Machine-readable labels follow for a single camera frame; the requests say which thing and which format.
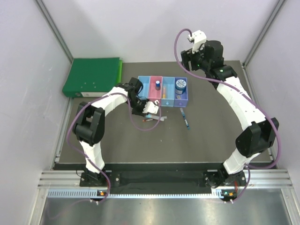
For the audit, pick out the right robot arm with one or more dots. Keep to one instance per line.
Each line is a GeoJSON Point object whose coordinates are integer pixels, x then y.
{"type": "Point", "coordinates": [258, 134]}

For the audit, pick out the purple plastic bin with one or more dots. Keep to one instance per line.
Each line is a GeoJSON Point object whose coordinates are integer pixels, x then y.
{"type": "Point", "coordinates": [184, 101]}

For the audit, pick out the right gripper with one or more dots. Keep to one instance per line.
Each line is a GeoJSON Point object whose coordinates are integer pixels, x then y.
{"type": "Point", "coordinates": [187, 56]}

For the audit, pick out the blue round tape dispenser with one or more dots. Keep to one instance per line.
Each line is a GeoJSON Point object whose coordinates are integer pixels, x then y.
{"type": "Point", "coordinates": [180, 86]}

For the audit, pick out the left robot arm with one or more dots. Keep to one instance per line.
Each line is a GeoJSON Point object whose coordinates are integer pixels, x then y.
{"type": "Point", "coordinates": [89, 128]}

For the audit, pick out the light blue end bin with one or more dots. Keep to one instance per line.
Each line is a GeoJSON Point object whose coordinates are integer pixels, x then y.
{"type": "Point", "coordinates": [145, 80]}

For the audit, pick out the small blue capped bottle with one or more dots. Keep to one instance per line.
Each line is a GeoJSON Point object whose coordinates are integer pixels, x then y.
{"type": "Point", "coordinates": [157, 85]}

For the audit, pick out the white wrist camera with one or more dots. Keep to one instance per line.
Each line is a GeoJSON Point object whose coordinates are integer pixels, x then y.
{"type": "Point", "coordinates": [197, 38]}
{"type": "Point", "coordinates": [151, 107]}

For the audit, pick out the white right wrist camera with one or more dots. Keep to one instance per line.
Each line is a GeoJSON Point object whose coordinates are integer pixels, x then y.
{"type": "Point", "coordinates": [197, 38]}

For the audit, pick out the aluminium rail frame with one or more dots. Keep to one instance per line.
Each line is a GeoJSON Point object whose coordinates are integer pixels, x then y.
{"type": "Point", "coordinates": [258, 178]}

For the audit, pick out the red pen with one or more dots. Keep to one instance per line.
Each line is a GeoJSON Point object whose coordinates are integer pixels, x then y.
{"type": "Point", "coordinates": [146, 120]}

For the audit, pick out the dark green ring binder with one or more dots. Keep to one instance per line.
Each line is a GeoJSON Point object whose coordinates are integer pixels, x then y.
{"type": "Point", "coordinates": [91, 77]}

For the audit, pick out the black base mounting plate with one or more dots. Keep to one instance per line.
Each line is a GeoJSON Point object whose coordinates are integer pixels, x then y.
{"type": "Point", "coordinates": [160, 189]}

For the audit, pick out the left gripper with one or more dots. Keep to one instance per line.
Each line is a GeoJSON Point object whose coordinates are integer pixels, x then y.
{"type": "Point", "coordinates": [139, 112]}

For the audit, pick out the blue pen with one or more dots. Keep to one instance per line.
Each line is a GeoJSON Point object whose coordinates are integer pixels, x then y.
{"type": "Point", "coordinates": [184, 117]}

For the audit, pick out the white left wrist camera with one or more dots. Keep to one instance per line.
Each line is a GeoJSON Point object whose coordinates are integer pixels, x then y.
{"type": "Point", "coordinates": [151, 107]}

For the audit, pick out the blue capped glue stick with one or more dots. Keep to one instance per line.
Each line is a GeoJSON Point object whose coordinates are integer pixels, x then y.
{"type": "Point", "coordinates": [150, 116]}

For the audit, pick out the light green plastic folder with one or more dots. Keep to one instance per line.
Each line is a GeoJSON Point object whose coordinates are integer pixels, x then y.
{"type": "Point", "coordinates": [119, 74]}

